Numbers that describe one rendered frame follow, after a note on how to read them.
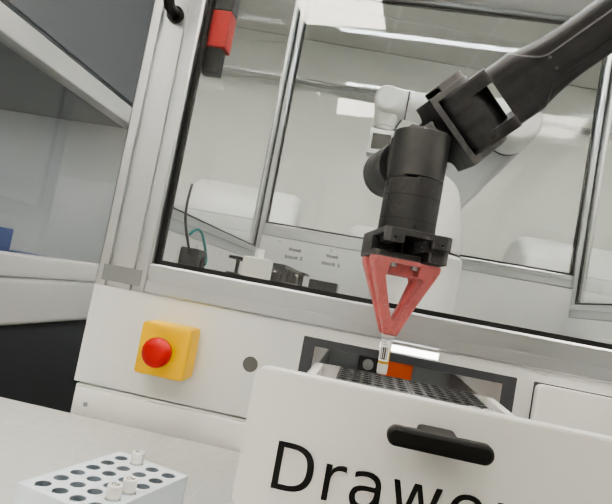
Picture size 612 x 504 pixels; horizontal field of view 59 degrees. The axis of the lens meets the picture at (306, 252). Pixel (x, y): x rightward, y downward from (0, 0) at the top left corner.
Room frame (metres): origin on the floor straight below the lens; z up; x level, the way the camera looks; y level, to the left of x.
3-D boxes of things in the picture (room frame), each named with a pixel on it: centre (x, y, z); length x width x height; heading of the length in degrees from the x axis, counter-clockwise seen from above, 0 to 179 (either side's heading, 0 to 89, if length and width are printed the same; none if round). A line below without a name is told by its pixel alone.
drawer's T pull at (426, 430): (0.40, -0.12, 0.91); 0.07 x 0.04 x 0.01; 83
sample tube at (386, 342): (0.54, -0.10, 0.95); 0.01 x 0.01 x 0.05
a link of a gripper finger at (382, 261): (0.55, -0.09, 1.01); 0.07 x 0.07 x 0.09; 5
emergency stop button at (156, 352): (0.74, 0.17, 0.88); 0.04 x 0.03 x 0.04; 83
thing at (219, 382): (1.22, -0.27, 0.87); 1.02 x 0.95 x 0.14; 83
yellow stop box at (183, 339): (0.77, 0.17, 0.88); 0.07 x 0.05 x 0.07; 83
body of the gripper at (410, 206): (0.54, -0.09, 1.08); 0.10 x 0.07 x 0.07; 5
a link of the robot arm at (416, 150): (0.55, -0.09, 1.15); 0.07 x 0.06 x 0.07; 11
